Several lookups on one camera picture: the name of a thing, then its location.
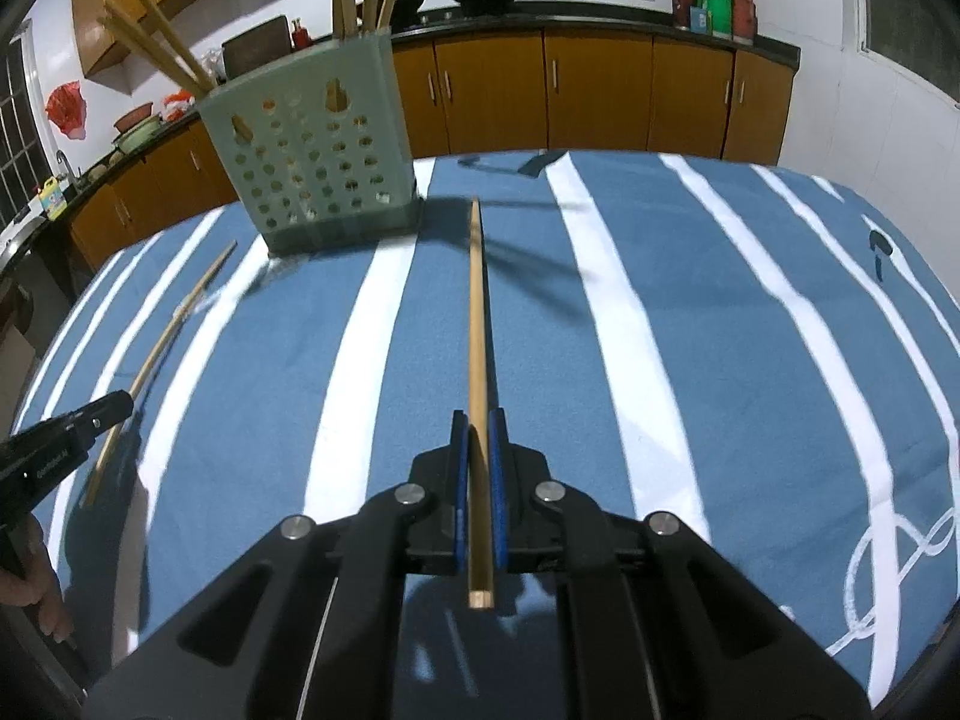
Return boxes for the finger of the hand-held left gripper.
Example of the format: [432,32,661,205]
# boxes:
[43,391,135,452]

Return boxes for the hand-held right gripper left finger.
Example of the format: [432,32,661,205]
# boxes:
[84,409,472,720]

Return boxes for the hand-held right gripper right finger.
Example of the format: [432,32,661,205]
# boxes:
[487,408,875,720]

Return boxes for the green perforated utensil holder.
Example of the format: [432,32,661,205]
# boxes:
[196,26,423,258]

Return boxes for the person's left hand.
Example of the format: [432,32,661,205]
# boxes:
[0,514,74,644]

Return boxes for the blue white striped tablecloth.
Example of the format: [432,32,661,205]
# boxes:
[15,148,960,720]

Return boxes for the green basin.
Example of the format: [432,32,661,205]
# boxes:
[112,116,165,155]

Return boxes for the barred window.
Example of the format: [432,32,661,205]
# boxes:
[0,34,47,215]

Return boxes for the red hanging plastic bag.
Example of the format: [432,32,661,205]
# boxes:
[45,82,88,140]

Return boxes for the dark cutting board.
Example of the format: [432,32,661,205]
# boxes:
[221,15,293,80]

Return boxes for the wooden base cabinets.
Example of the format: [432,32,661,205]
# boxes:
[67,28,796,272]

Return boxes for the black kitchen countertop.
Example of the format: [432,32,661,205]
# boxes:
[0,4,802,241]

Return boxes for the large window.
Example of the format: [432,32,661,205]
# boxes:
[859,0,960,110]

